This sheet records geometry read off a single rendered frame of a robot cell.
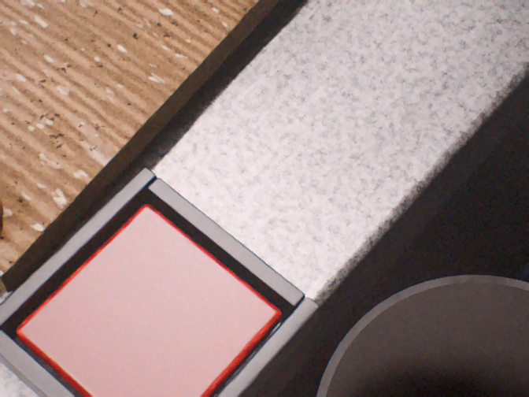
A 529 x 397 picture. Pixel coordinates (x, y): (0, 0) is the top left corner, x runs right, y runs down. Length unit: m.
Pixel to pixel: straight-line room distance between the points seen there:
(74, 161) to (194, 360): 0.08
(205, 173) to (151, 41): 0.05
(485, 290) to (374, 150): 0.61
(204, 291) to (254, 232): 0.03
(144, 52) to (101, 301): 0.09
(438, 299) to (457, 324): 0.07
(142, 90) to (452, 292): 0.65
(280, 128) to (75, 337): 0.11
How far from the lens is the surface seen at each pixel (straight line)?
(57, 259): 0.34
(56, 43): 0.38
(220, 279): 0.34
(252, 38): 0.42
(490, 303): 1.01
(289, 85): 0.39
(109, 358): 0.33
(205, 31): 0.38
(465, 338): 1.08
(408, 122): 0.39
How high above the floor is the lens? 1.24
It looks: 64 degrees down
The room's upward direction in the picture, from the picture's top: 4 degrees clockwise
